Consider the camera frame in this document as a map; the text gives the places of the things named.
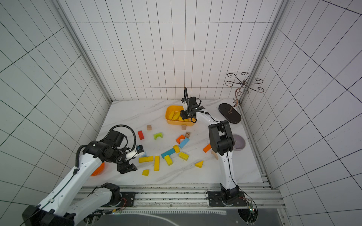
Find yellow long block diagonal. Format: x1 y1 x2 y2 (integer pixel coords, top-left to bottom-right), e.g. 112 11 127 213
172 112 180 121

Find yellow long block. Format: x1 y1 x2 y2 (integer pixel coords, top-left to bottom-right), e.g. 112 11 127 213
138 156 154 163
154 156 160 171
168 111 175 120

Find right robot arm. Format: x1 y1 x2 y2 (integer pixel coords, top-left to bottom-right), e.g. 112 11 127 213
181 100 240 202

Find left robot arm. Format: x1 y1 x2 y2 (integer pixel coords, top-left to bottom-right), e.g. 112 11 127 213
22 125 144 226

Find yellow plastic tub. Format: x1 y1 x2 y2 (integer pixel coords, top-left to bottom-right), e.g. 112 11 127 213
165 105 194 126

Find orange bowl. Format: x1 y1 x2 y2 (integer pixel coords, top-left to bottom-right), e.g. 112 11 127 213
91 163 105 177

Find orange arch block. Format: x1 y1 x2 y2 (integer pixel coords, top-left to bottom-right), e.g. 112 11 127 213
176 135 185 144

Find red block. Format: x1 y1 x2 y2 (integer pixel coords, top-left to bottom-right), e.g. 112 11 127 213
138 131 145 140

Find light blue long block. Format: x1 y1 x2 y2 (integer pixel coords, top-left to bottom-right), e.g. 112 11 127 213
179 137 189 148

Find yellow long block upright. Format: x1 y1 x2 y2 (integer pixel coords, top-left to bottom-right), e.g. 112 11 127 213
154 156 160 171

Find yellow cube centre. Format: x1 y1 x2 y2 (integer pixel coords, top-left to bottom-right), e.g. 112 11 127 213
173 146 181 153

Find green arch block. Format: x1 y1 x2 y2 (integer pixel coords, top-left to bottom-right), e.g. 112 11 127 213
153 132 164 140

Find black metal hook stand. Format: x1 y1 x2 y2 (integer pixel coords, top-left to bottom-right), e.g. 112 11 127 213
218 72 264 124

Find orange long block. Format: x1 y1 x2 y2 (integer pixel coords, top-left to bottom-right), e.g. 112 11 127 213
203 144 211 153

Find teal long block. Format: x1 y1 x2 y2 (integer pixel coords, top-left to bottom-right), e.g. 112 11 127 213
161 148 175 159

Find yellow short block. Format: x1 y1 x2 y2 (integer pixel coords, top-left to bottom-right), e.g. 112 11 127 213
164 155 173 166

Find natural wood cylinder block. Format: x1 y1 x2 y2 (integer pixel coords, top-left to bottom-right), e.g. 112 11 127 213
211 151 219 160

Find yellow triangle block right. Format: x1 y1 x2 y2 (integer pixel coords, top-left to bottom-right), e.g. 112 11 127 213
195 161 204 168

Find purple bowl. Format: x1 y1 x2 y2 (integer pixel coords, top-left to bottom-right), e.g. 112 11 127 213
233 134 246 151

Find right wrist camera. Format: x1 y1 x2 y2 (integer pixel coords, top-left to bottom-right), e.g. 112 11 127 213
182 98 188 111

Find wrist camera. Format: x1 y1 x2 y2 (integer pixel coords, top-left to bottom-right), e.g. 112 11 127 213
182 98 188 111
126 145 144 158

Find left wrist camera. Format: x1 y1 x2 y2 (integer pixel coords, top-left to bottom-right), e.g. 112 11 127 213
126 145 144 158

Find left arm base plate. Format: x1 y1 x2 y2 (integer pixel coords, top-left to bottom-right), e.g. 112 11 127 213
111 192 136 208

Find aluminium rail frame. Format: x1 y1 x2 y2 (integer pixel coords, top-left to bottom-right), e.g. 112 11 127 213
58 169 286 218

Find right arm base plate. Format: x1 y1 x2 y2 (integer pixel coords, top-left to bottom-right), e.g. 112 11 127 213
206 191 247 207

